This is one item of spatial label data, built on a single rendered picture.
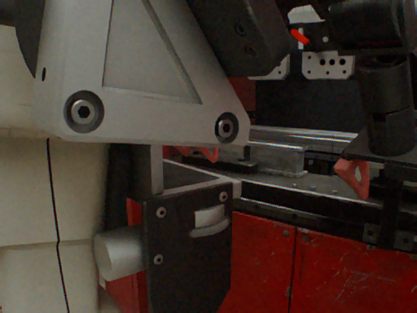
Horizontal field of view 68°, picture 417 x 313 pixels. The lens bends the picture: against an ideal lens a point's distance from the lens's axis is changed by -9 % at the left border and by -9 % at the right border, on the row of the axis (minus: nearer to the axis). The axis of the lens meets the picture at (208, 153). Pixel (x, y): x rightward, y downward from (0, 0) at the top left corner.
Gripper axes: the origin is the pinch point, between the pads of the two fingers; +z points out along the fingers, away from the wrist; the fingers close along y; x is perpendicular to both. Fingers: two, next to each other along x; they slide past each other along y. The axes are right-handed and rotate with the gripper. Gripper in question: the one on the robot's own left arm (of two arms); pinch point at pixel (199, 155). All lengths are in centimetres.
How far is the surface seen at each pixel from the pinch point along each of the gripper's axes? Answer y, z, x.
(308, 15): -1, -15, -51
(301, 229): -7.8, 33.9, -15.5
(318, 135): 11, 31, -57
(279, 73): 8.2, -0.8, -41.6
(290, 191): -3.8, 24.2, -19.3
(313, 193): -10.3, 24.4, -20.8
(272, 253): 0.7, 41.9, -9.5
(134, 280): 52, 56, 21
